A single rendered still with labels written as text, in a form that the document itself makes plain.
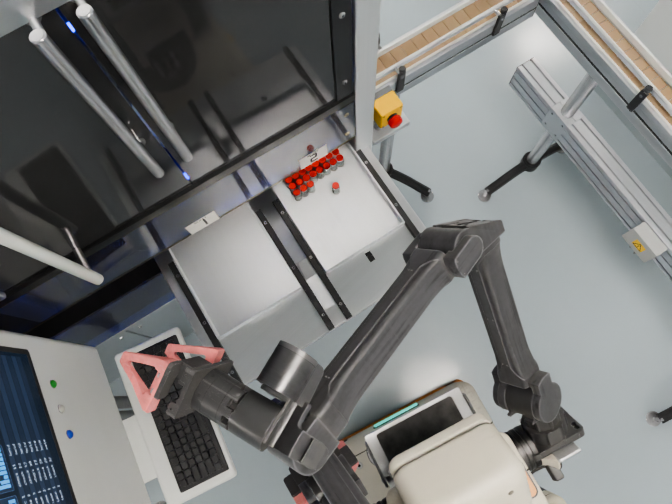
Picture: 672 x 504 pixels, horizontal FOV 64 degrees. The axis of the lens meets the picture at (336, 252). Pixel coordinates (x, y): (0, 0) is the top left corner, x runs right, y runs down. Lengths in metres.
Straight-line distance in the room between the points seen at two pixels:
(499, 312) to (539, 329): 1.52
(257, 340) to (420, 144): 1.45
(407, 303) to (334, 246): 0.75
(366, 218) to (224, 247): 0.41
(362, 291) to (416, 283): 0.70
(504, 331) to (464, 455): 0.23
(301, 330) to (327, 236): 0.27
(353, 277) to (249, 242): 0.31
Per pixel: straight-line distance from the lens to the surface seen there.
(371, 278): 1.51
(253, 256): 1.54
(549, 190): 2.67
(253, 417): 0.68
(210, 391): 0.70
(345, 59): 1.20
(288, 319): 1.50
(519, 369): 1.06
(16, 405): 1.26
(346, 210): 1.56
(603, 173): 2.16
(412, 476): 1.02
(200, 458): 1.59
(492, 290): 0.96
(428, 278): 0.82
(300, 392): 0.70
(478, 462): 1.01
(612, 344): 2.60
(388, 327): 0.78
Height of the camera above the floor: 2.35
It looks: 75 degrees down
